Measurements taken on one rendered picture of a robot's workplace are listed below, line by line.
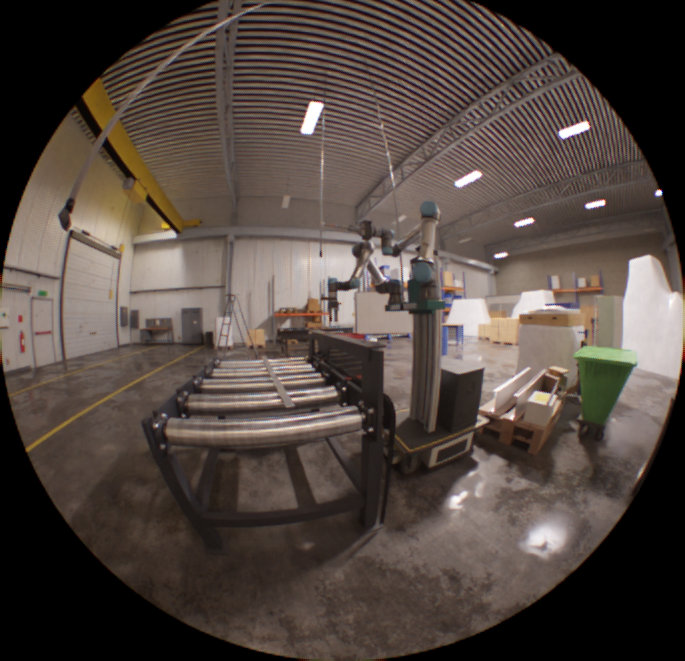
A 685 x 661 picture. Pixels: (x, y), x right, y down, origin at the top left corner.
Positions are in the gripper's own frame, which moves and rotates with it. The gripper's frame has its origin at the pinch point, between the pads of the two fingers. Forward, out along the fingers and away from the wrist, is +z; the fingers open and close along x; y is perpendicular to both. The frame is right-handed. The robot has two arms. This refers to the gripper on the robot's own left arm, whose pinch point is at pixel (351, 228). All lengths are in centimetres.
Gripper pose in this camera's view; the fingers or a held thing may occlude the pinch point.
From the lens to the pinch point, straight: 139.0
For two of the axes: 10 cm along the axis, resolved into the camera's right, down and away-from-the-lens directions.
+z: -9.3, 0.3, -3.6
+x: 0.2, 10.0, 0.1
